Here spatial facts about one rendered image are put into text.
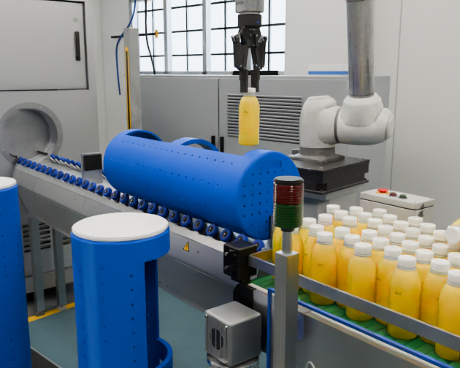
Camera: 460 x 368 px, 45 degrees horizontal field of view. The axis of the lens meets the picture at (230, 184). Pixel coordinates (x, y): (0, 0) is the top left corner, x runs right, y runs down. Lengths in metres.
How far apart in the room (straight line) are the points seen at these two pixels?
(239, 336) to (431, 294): 0.49
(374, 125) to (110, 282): 1.24
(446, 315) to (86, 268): 0.93
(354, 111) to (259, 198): 0.73
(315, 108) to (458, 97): 2.24
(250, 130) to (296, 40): 3.11
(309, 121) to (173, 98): 2.20
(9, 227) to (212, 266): 0.92
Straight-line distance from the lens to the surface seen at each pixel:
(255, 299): 1.51
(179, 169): 1.88
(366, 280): 1.33
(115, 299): 1.58
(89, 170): 2.77
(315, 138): 2.36
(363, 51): 2.24
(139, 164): 2.10
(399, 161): 4.67
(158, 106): 4.55
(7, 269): 2.40
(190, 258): 1.90
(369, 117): 2.27
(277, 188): 1.12
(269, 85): 3.72
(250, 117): 1.74
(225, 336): 1.43
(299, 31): 4.79
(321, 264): 1.39
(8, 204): 2.34
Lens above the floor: 1.47
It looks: 12 degrees down
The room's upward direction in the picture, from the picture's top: straight up
